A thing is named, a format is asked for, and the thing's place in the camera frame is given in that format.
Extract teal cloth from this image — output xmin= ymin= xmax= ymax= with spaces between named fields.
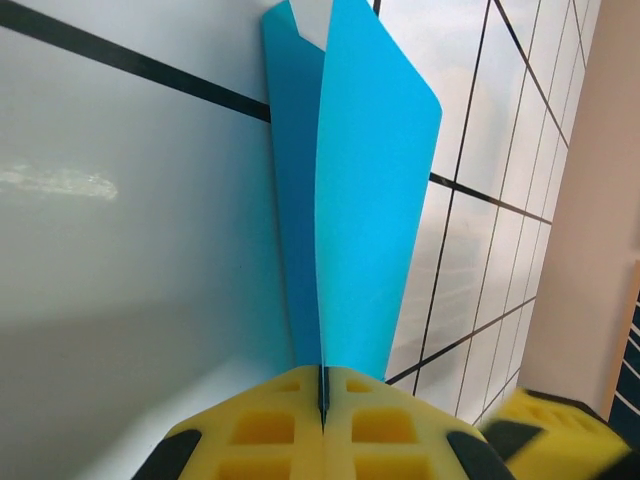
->
xmin=260 ymin=0 xmax=445 ymax=387

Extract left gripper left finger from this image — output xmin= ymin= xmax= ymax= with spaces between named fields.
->
xmin=133 ymin=364 xmax=326 ymax=480

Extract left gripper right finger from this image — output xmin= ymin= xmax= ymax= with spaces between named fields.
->
xmin=322 ymin=366 xmax=510 ymax=480

